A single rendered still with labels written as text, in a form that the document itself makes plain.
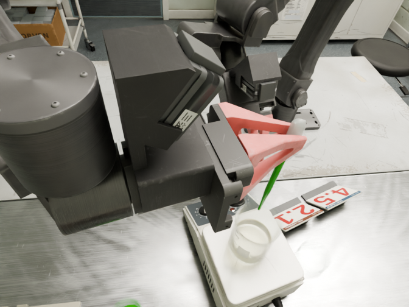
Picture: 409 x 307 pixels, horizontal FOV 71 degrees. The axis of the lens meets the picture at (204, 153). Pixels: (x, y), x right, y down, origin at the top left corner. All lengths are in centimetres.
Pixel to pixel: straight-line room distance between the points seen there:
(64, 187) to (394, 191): 68
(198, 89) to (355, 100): 81
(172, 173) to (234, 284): 28
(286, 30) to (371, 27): 85
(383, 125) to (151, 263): 68
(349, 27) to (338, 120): 251
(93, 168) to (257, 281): 33
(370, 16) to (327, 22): 273
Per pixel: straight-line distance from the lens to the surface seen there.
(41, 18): 260
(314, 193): 65
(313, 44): 64
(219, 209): 20
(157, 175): 18
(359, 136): 83
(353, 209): 67
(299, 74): 64
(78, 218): 21
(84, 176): 17
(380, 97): 100
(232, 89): 45
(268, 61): 40
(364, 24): 337
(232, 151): 20
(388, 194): 74
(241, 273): 44
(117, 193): 20
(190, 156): 19
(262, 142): 22
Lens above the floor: 140
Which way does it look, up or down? 49 degrees down
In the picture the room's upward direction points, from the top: 5 degrees clockwise
